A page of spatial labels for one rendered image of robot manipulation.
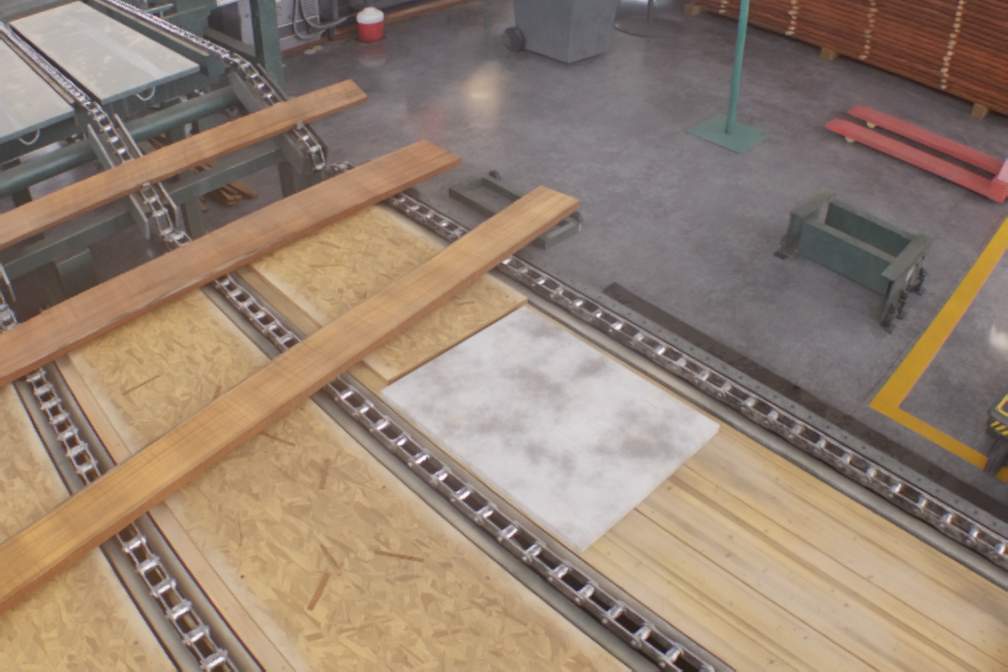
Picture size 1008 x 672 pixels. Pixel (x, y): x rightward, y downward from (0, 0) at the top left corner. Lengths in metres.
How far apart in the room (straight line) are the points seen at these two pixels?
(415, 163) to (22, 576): 1.76
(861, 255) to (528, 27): 3.35
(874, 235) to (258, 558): 3.20
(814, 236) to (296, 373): 2.62
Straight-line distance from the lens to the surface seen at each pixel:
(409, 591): 1.51
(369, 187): 2.56
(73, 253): 2.84
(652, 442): 1.76
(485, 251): 2.22
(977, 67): 6.59
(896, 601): 1.66
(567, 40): 5.91
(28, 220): 2.74
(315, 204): 2.51
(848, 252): 3.79
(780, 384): 3.24
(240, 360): 2.03
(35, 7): 5.22
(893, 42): 6.73
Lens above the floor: 2.10
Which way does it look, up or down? 35 degrees down
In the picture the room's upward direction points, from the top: 1 degrees clockwise
